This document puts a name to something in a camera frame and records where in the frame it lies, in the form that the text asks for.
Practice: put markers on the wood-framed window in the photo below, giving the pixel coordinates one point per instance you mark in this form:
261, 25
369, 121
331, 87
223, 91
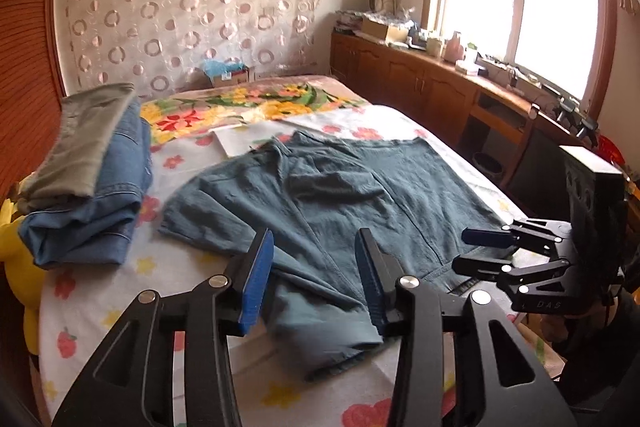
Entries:
550, 7

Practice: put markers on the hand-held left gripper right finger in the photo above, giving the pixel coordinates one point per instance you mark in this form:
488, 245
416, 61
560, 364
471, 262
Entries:
370, 287

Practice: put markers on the bed with floral sheet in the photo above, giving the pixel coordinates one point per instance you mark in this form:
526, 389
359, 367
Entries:
175, 267

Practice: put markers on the white tissue box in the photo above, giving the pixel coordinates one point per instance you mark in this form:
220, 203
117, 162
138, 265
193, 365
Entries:
467, 67

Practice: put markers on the yellow plush toy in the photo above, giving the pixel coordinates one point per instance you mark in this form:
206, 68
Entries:
20, 277

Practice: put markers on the folded grey-green pants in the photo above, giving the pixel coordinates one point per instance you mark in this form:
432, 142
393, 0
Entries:
75, 142

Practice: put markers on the folded blue jeans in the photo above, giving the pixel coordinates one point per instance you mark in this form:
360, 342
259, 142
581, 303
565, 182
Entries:
95, 207

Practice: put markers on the teal shirt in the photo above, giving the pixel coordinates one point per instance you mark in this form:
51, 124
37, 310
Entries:
325, 197

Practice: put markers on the yellow floral blanket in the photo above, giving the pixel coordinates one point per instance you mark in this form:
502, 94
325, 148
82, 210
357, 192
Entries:
200, 107

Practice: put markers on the sheer circle-pattern curtain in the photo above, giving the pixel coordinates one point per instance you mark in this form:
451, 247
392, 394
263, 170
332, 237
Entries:
190, 7

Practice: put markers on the dark waste bin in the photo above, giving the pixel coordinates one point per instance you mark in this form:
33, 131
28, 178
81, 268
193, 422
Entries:
487, 164

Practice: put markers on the open cardboard box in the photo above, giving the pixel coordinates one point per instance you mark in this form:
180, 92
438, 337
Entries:
380, 29

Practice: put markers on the white paper sheet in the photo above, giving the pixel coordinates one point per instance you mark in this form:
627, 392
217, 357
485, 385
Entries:
235, 139

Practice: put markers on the small cardboard box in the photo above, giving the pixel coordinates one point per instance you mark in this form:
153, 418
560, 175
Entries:
227, 79

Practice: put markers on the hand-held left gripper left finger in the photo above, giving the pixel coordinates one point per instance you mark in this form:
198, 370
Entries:
257, 277

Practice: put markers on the blue plastic bag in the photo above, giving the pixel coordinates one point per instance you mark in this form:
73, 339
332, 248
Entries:
220, 67

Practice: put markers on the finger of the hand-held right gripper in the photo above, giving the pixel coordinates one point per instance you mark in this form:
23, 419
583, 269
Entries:
482, 237
475, 266

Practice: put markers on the long wooden cabinet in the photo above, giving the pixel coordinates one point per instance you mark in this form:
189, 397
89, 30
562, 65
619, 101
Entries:
400, 67

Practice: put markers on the pink bottle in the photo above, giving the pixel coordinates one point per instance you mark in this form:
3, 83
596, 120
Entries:
454, 46

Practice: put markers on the wooden headboard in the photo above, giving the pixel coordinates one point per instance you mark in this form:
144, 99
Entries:
30, 57

